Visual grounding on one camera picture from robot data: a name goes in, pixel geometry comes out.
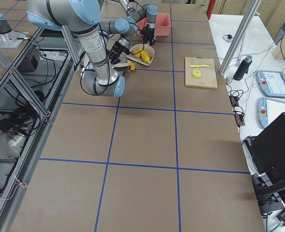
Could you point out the aluminium frame post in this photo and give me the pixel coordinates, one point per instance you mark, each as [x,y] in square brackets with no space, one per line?
[240,33]

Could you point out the bamboo cutting board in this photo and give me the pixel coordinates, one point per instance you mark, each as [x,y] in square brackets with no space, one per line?
[208,75]

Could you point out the yellow plastic knife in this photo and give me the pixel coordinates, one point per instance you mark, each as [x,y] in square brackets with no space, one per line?
[200,66]

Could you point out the beige plastic dustpan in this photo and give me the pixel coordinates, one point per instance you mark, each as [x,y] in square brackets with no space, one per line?
[147,48]

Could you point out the yellow toy corn cob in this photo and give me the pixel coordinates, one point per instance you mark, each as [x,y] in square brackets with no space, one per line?
[145,57]

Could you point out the black water bottle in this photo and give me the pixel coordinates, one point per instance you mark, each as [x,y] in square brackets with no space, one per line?
[243,68]

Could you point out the brown toy potato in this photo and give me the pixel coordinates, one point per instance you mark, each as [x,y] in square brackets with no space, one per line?
[136,52]

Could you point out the yellow toy ginger root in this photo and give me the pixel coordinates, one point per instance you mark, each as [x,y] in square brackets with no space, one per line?
[131,65]

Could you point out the teach pendant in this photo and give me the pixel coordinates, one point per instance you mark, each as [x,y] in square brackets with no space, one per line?
[268,110]
[271,83]

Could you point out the lower teach pendant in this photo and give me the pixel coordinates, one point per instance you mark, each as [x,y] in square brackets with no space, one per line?
[268,110]

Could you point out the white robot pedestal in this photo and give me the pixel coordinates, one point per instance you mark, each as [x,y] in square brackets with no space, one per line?
[85,66]

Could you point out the pink plastic bin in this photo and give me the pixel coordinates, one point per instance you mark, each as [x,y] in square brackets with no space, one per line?
[162,25]

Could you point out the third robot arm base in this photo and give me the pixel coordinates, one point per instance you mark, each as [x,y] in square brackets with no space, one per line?
[9,38]

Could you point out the yellow lemon slices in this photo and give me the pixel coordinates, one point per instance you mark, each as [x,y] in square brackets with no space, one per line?
[196,73]

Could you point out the beige hand brush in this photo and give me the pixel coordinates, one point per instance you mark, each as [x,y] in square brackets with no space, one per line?
[120,67]

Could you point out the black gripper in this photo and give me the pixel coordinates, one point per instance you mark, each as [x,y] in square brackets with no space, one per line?
[118,47]
[148,32]

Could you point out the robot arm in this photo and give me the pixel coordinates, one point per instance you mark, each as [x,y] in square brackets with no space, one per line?
[83,18]
[141,19]

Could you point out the upper teach pendant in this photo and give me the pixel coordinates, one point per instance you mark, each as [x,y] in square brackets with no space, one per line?
[271,83]

